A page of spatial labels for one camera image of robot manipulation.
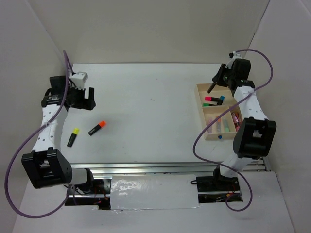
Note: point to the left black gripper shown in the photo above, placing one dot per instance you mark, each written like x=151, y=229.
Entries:
x=86, y=104

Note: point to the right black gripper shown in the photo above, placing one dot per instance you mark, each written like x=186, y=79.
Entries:
x=218, y=77

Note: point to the purple cap black highlighter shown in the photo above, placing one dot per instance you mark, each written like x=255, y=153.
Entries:
x=211, y=87

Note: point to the pink cap black highlighter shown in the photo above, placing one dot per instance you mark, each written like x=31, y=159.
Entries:
x=212, y=99

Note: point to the blue cap black highlighter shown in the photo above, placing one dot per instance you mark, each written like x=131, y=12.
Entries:
x=220, y=100

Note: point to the green cap black highlighter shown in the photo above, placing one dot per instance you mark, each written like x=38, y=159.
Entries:
x=208, y=104

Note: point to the orange cap black highlighter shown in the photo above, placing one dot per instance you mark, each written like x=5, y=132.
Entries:
x=96, y=128

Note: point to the yellow cap black highlighter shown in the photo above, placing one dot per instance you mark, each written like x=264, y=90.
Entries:
x=73, y=137

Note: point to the pastel orange cap highlighter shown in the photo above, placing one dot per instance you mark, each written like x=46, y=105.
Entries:
x=218, y=125

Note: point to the pastel green highlighter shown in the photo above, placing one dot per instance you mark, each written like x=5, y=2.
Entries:
x=226, y=126

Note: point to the pastel lilac highlighter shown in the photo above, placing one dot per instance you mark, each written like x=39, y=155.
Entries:
x=209, y=121

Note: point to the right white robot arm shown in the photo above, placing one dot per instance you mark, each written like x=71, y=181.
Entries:
x=254, y=137

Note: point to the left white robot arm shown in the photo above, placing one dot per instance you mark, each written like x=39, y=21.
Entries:
x=45, y=165

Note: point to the wooden compartment tray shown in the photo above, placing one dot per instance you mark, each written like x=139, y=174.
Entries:
x=213, y=111

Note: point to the white front cover plate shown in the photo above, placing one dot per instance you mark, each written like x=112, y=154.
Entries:
x=153, y=192

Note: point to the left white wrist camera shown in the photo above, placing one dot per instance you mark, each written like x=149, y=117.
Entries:
x=78, y=80

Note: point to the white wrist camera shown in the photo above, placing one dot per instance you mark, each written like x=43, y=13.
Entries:
x=78, y=80
x=233, y=56

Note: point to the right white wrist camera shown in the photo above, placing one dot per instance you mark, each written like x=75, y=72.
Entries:
x=233, y=56

